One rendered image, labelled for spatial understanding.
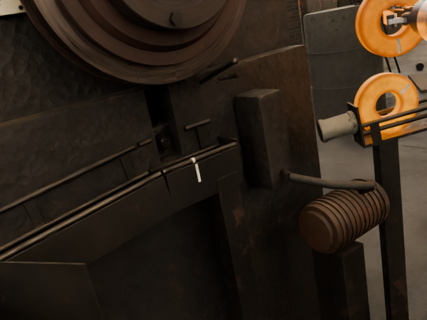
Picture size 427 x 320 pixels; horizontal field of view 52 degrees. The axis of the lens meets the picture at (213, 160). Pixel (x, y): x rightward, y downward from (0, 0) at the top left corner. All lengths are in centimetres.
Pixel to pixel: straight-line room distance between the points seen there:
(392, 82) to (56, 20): 77
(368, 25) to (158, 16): 48
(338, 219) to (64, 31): 69
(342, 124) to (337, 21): 240
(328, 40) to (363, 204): 251
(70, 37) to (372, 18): 63
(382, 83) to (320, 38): 242
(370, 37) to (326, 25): 247
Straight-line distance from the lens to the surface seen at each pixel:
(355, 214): 107
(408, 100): 119
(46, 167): 91
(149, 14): 78
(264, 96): 103
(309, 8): 532
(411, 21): 91
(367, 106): 115
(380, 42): 106
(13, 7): 93
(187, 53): 89
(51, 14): 81
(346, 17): 349
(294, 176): 105
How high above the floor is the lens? 98
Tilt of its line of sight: 18 degrees down
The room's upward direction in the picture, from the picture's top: 11 degrees counter-clockwise
